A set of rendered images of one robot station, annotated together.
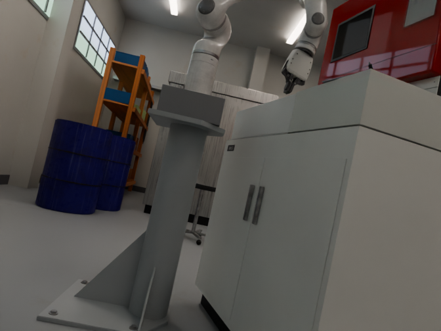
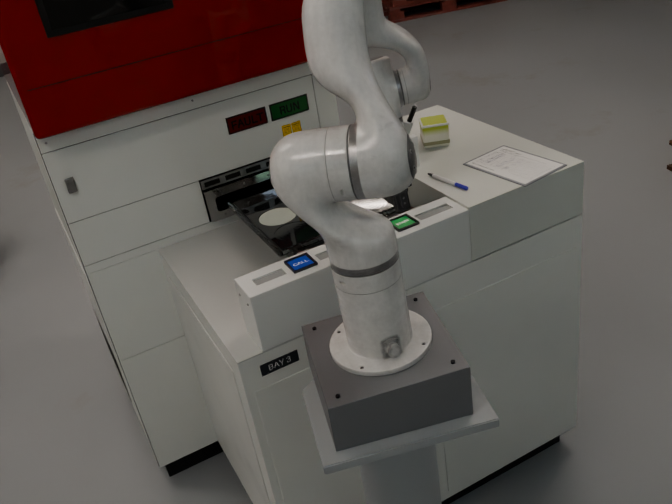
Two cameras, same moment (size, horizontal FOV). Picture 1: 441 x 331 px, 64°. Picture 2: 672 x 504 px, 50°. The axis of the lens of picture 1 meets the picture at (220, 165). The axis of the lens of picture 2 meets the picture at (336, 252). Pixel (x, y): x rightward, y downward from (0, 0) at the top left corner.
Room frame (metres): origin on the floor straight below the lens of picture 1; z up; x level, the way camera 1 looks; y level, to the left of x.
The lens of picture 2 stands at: (1.62, 1.22, 1.74)
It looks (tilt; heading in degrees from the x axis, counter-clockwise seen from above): 30 degrees down; 266
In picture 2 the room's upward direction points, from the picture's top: 10 degrees counter-clockwise
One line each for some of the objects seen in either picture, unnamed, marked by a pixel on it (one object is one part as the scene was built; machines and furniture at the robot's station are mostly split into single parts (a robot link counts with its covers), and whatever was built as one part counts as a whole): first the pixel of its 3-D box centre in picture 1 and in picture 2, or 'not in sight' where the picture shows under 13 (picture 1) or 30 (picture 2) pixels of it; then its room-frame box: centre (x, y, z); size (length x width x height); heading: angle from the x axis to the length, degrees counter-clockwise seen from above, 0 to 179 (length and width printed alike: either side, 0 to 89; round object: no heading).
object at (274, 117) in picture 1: (267, 123); (359, 269); (1.48, -0.16, 0.89); 0.55 x 0.09 x 0.14; 19
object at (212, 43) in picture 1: (212, 36); (333, 198); (1.53, 0.16, 1.23); 0.19 x 0.12 x 0.24; 162
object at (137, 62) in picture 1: (124, 130); not in sight; (6.35, 1.84, 1.15); 2.48 x 0.69 x 2.29; 4
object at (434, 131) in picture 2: not in sight; (434, 131); (1.17, -0.61, 1.00); 0.07 x 0.07 x 0.07; 83
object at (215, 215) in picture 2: not in sight; (277, 182); (1.62, -0.71, 0.89); 0.44 x 0.02 x 0.10; 19
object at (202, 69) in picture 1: (200, 79); (372, 301); (1.49, 0.16, 1.02); 0.19 x 0.19 x 0.18
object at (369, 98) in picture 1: (401, 131); (452, 172); (1.14, -0.56, 0.89); 0.62 x 0.35 x 0.14; 109
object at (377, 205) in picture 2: not in sight; (313, 204); (1.53, -0.52, 0.90); 0.34 x 0.34 x 0.01; 19
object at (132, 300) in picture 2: not in sight; (218, 290); (1.90, -0.99, 0.41); 0.82 x 0.70 x 0.82; 19
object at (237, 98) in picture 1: (208, 155); not in sight; (5.17, 0.21, 0.95); 1.47 x 1.16 x 1.90; 93
